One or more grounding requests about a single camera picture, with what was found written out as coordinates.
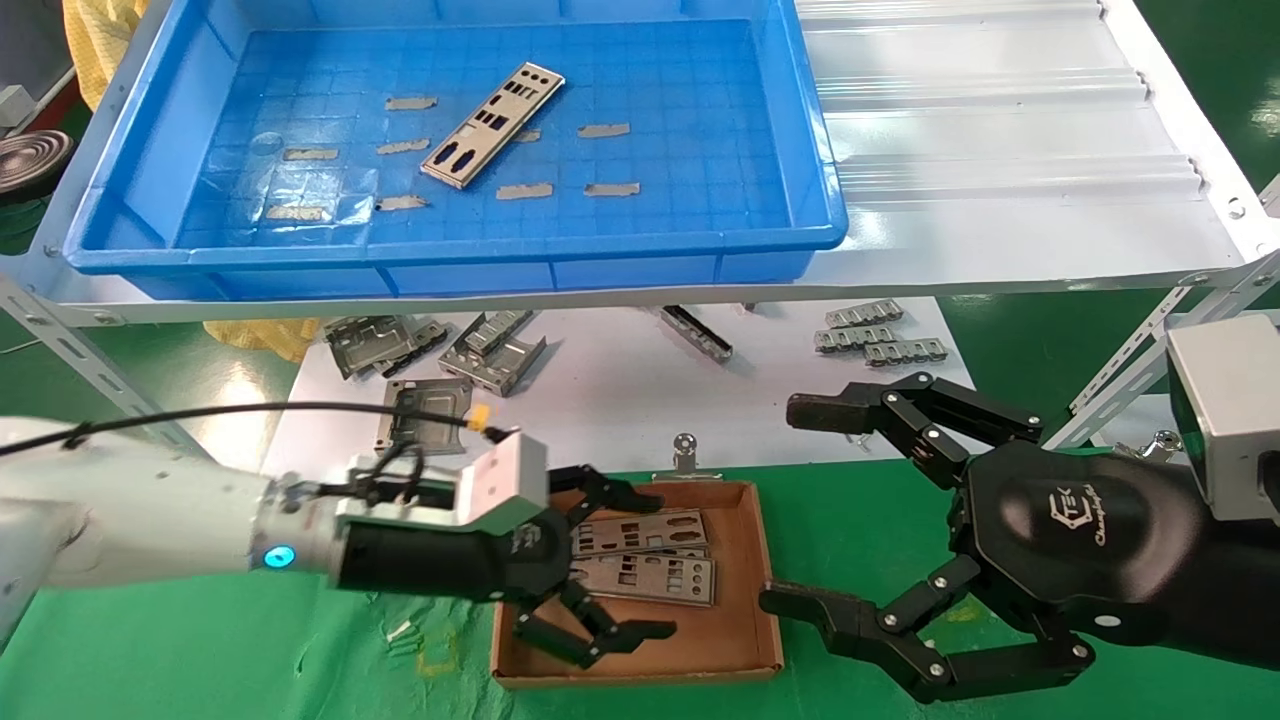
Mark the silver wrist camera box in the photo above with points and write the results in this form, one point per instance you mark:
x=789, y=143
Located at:
x=505, y=480
x=1230, y=410

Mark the grey metal port plate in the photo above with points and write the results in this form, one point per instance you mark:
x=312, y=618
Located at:
x=655, y=582

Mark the silver metal port plate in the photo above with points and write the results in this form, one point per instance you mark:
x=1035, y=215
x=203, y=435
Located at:
x=505, y=135
x=655, y=530

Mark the long narrow metal strip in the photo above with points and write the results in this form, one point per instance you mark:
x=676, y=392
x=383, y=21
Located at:
x=697, y=335

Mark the white board sheet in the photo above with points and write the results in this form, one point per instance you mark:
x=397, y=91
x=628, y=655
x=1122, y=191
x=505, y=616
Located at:
x=620, y=400

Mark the small grey box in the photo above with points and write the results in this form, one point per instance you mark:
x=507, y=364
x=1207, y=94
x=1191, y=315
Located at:
x=15, y=105

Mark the flat grey metal bracket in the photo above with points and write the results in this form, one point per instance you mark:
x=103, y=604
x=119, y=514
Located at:
x=430, y=432

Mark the white metal shelf rack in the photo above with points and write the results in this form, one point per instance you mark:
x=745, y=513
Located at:
x=950, y=250

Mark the green cloth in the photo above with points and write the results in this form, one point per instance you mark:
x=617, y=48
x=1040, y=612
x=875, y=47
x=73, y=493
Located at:
x=850, y=520

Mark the black round disc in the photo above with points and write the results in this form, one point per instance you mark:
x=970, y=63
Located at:
x=30, y=160

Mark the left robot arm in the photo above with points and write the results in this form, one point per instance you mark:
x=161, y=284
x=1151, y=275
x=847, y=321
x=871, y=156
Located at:
x=150, y=510

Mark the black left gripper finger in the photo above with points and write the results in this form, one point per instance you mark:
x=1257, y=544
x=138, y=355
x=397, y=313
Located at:
x=600, y=640
x=620, y=495

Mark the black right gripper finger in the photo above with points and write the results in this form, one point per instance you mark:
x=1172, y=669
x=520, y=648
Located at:
x=880, y=630
x=900, y=412

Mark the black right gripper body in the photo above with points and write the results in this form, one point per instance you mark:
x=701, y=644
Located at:
x=1080, y=540

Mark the brown cardboard box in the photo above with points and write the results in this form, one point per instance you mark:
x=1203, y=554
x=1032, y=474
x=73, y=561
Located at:
x=720, y=650

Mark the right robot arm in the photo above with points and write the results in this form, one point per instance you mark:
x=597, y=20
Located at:
x=1240, y=590

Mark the small notched metal piece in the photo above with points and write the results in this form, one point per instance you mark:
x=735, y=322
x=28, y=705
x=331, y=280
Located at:
x=855, y=338
x=907, y=352
x=865, y=316

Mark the blue plastic tray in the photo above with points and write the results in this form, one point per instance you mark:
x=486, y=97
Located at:
x=700, y=100

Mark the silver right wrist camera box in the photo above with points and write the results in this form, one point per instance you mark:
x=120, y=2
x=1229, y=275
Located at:
x=1230, y=410

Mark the folded grey metal bracket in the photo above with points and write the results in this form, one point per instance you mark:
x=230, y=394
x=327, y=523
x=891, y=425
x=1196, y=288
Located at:
x=500, y=370

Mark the bent grey metal bracket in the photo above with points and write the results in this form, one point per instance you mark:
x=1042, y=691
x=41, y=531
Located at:
x=365, y=345

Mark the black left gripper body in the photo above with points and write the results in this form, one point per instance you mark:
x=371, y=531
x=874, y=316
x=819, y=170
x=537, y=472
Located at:
x=450, y=560

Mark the small white scrap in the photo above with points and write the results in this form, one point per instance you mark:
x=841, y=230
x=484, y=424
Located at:
x=399, y=631

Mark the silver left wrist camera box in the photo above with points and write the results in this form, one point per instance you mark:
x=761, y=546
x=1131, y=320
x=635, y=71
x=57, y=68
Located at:
x=505, y=480

